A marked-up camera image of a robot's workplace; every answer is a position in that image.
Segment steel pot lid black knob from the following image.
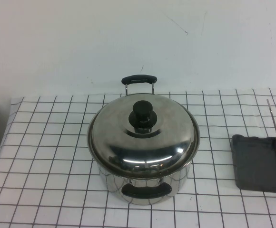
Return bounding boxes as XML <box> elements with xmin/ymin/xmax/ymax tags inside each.
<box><xmin>88</xmin><ymin>93</ymin><xmax>200</xmax><ymax>178</ymax></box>

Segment grey tray lid rack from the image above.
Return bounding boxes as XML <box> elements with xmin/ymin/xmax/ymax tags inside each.
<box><xmin>231</xmin><ymin>98</ymin><xmax>276</xmax><ymax>192</ymax></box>

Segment stainless steel pot black handles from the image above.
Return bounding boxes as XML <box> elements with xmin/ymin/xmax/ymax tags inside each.
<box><xmin>87</xmin><ymin>74</ymin><xmax>202</xmax><ymax>206</ymax></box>

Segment white wire rack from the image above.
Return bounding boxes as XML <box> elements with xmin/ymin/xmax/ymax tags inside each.
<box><xmin>0</xmin><ymin>87</ymin><xmax>276</xmax><ymax>228</ymax></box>

